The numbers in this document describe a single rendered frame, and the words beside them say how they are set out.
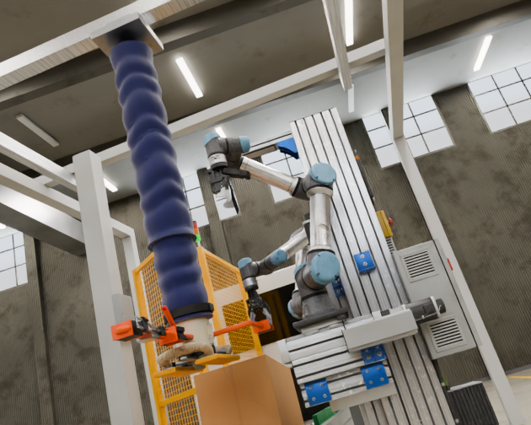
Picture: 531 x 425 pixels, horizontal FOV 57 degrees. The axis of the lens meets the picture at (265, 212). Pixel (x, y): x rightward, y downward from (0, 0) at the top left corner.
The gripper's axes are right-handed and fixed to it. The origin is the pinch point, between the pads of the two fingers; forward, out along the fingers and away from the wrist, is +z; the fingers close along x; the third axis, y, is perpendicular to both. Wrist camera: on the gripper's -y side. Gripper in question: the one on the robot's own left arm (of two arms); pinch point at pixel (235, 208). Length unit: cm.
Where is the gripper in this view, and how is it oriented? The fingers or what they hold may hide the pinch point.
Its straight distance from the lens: 199.1
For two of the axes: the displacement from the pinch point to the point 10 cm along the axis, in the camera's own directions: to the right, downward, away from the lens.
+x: -1.8, -3.1, -9.3
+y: -9.5, 3.1, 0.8
